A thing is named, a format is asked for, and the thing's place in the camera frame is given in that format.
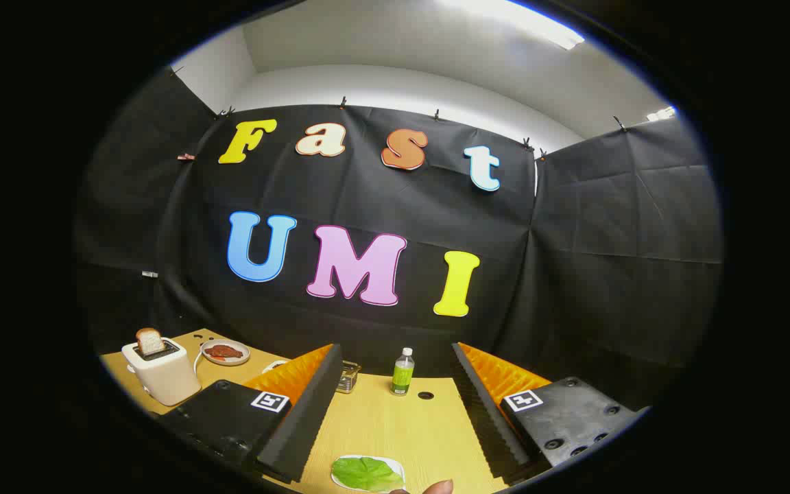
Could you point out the small ceiling light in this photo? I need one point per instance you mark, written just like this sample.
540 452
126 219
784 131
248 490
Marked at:
662 114

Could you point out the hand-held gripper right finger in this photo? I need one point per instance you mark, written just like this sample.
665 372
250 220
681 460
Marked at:
487 412

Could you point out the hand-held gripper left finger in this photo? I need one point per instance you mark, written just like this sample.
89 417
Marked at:
302 418

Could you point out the small grey oval plate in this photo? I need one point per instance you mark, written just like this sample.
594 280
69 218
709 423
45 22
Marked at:
225 362

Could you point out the cream white toaster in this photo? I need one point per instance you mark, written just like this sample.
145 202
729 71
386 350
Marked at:
165 379

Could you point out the white divided bean dish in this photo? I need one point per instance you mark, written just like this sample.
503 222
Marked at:
275 365

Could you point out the red-brown meat slice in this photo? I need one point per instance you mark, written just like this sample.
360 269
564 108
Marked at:
223 353

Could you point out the green lettuce leaf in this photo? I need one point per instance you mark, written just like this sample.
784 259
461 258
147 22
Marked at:
366 473

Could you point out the toasted bread slice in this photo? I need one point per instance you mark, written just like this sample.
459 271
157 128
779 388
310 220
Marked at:
150 341

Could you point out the white flat plate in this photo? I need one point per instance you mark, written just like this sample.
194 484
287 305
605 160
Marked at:
401 472

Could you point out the green label bottle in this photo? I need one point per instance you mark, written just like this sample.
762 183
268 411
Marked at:
402 376

